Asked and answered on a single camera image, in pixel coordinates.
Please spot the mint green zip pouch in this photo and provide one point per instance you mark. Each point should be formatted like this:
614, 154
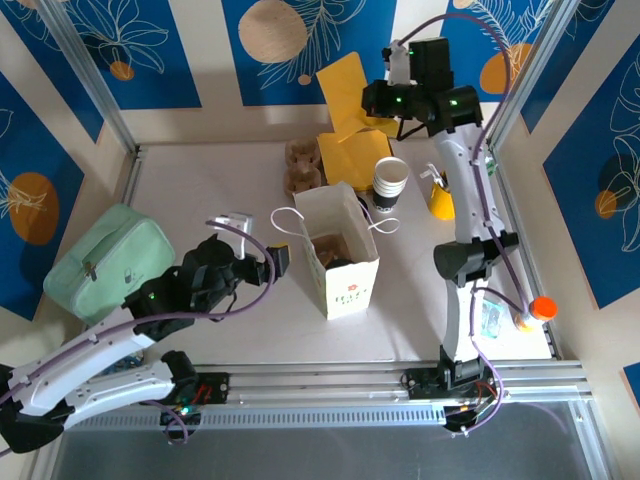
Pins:
110, 250

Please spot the white paper takeout bag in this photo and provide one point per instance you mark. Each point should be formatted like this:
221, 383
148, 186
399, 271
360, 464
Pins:
350, 295

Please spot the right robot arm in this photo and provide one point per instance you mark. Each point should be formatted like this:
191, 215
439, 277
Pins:
465, 175

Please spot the yellow paper napkin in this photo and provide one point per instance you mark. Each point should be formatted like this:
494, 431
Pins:
342, 90

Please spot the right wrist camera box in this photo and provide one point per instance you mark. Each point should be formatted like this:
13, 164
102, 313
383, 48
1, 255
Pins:
398, 67

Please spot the stack of paper cups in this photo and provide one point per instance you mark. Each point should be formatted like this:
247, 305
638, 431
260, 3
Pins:
390, 187

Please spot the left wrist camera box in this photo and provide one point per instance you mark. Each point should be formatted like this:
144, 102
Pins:
235, 220

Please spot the orange capped bottle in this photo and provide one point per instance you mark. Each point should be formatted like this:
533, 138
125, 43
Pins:
542, 309

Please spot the aluminium front rail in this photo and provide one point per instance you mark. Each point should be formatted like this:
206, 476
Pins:
325, 385

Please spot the clear plastic packet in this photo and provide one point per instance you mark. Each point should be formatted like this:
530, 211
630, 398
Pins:
492, 320

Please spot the stack of yellow napkins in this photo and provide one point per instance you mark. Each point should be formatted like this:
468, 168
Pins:
350, 165

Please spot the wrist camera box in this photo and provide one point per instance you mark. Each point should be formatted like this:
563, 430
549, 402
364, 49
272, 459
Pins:
235, 220
398, 67

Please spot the aluminium frame post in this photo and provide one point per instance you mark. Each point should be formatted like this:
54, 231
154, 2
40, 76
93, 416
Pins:
90, 75
528, 75

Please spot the white wrapped straw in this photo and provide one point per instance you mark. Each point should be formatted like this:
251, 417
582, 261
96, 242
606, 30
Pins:
434, 176

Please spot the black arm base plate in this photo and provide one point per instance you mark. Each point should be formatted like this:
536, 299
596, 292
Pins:
215, 387
420, 385

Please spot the yellow holder cup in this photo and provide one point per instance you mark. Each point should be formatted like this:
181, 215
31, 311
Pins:
442, 205

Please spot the stack of cardboard cup carriers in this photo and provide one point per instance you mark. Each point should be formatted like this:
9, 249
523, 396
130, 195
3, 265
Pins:
302, 170

